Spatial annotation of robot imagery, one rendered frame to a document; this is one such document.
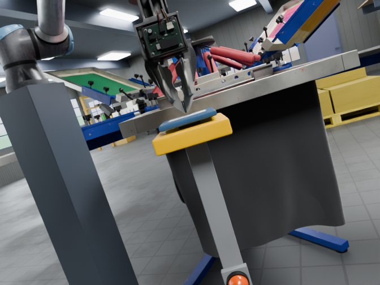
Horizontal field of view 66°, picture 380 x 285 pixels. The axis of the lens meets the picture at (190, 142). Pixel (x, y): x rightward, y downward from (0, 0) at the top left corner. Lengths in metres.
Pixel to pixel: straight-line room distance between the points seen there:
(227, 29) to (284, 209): 10.62
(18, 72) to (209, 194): 0.89
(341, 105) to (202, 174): 4.09
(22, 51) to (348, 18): 10.51
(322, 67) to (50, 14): 0.86
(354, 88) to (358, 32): 6.71
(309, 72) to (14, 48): 0.99
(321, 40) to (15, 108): 10.36
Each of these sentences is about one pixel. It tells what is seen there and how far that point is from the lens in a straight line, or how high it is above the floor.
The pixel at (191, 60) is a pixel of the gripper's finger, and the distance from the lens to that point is 0.53.
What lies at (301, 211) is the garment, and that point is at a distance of 0.94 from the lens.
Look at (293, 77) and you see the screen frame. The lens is 0.74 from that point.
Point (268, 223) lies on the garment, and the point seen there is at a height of 0.59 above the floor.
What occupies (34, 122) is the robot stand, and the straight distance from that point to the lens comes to 1.17.
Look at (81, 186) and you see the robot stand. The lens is 1.21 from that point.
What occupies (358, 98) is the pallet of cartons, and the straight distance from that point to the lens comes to 4.60.
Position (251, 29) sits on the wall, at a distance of 11.19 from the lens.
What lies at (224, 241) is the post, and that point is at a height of 0.73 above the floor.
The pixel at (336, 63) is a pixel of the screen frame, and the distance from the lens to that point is 0.78.
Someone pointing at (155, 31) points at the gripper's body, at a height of 1.11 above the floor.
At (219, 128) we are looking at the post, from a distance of 0.47.
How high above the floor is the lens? 1.01
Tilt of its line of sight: 9 degrees down
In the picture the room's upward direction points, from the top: 17 degrees counter-clockwise
